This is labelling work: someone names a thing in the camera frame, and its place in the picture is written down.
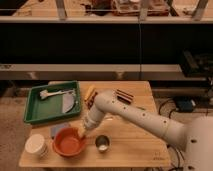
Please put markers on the green plastic tray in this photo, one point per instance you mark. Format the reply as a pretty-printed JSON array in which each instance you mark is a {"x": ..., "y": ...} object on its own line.
[{"x": 38, "y": 111}]

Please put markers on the grey half-round plate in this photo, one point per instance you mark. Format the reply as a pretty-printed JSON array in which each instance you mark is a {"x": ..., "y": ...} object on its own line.
[{"x": 68, "y": 102}]

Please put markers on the red grape bunch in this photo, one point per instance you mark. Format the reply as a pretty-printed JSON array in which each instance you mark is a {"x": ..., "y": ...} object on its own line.
[{"x": 91, "y": 100}]

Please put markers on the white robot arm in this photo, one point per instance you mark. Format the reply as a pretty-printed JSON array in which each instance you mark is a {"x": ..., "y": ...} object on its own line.
[{"x": 194, "y": 138}]

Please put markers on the striped brown cake block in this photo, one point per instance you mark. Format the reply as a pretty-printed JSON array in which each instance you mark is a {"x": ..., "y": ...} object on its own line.
[{"x": 122, "y": 95}]

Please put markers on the orange bowl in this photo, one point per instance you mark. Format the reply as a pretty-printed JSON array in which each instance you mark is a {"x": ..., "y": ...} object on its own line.
[{"x": 67, "y": 142}]

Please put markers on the black box on shelf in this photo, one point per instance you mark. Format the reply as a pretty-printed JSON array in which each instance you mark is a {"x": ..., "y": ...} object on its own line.
[{"x": 196, "y": 65}]

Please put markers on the small steel cup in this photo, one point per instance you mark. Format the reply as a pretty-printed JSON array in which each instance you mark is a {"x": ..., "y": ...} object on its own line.
[{"x": 102, "y": 143}]

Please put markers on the blue sponge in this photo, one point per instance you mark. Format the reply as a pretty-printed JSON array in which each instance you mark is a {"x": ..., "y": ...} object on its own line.
[{"x": 56, "y": 128}]

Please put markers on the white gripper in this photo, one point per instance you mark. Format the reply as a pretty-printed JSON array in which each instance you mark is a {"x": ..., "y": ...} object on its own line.
[{"x": 91, "y": 121}]

